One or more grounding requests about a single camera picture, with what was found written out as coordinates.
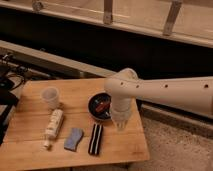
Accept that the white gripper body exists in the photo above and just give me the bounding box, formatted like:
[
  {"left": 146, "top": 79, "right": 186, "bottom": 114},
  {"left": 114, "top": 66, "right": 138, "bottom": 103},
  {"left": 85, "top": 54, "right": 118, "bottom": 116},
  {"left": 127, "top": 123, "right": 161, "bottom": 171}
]
[{"left": 110, "top": 97, "right": 132, "bottom": 131}]

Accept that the black white striped eraser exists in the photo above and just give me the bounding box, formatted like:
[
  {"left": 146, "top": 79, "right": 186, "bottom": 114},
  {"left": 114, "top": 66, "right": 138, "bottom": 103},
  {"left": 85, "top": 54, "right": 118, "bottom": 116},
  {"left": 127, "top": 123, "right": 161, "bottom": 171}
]
[{"left": 88, "top": 124, "right": 103, "bottom": 155}]

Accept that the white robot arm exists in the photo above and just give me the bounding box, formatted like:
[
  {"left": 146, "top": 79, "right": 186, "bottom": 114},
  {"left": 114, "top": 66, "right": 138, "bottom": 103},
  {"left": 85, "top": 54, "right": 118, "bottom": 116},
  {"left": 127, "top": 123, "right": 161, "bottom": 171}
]
[{"left": 104, "top": 68, "right": 213, "bottom": 131}]

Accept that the red item in bowl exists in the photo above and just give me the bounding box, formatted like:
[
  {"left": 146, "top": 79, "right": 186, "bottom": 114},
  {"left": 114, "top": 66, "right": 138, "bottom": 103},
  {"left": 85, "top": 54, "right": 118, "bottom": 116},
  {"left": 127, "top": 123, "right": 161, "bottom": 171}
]
[{"left": 95, "top": 102, "right": 110, "bottom": 112}]

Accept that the black round bowl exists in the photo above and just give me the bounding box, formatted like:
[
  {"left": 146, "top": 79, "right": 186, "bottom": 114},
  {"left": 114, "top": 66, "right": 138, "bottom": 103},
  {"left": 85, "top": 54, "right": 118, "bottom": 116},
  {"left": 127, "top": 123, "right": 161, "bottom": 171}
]
[{"left": 88, "top": 93, "right": 111, "bottom": 121}]

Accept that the blue sponge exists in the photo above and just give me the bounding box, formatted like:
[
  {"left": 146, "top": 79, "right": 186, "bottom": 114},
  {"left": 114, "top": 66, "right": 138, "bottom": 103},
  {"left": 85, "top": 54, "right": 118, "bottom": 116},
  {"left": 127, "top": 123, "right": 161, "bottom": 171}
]
[{"left": 64, "top": 128, "right": 84, "bottom": 152}]

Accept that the white tube bottle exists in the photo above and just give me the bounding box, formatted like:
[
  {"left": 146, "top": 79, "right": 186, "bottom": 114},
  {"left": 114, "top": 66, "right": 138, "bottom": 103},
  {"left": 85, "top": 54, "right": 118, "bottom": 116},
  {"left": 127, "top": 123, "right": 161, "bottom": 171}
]
[{"left": 44, "top": 109, "right": 64, "bottom": 150}]

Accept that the translucent plastic cup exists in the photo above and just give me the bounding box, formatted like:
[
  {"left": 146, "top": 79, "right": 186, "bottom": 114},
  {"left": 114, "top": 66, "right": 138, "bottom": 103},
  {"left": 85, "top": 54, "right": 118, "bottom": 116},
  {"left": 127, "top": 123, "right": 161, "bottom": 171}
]
[{"left": 41, "top": 87, "right": 60, "bottom": 110}]

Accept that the metal window frame rail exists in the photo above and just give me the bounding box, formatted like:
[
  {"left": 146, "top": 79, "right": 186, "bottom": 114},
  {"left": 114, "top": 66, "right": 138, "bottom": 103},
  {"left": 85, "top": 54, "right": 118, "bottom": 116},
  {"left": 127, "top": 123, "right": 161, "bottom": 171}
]
[{"left": 0, "top": 0, "right": 213, "bottom": 48}]

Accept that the black equipment with cables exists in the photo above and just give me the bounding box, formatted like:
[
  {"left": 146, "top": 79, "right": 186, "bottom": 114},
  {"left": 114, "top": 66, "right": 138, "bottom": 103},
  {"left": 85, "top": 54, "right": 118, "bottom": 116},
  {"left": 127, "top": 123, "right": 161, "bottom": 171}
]
[{"left": 0, "top": 53, "right": 26, "bottom": 145}]

